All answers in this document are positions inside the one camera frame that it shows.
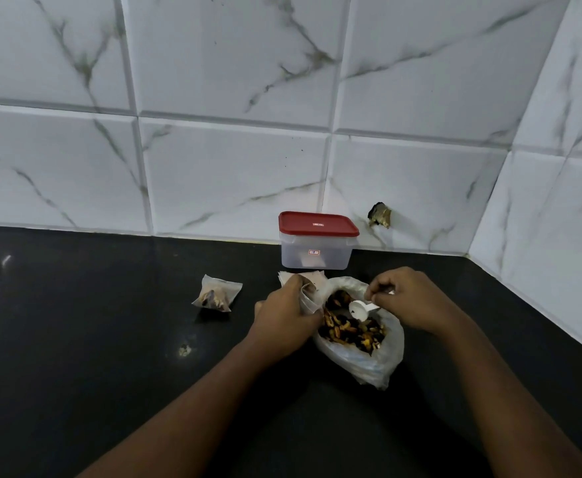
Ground person's right hand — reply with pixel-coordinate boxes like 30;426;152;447
365;267;455;337

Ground person's left hand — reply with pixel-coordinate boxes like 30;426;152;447
247;274;324;367

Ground small white pouch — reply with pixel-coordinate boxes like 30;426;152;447
277;271;327;315
192;275;243;313

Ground white plastic scoop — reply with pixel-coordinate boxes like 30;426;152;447
348;289;396;322

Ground white plastic bag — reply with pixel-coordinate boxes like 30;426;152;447
298;276;405;391

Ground person's left forearm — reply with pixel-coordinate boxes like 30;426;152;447
76;338;284;478

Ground person's right forearm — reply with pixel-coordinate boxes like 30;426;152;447
434;313;582;478

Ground clear plastic container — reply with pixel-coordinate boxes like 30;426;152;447
279;232;355;271

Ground dried fruit and nut mix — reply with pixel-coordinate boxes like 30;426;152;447
318;290;388;357

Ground small filled white pouch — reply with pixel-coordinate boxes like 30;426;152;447
192;275;243;313

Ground red container lid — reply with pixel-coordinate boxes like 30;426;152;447
278;211;360;238

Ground brass wall fitting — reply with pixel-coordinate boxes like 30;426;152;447
368;202;392;230

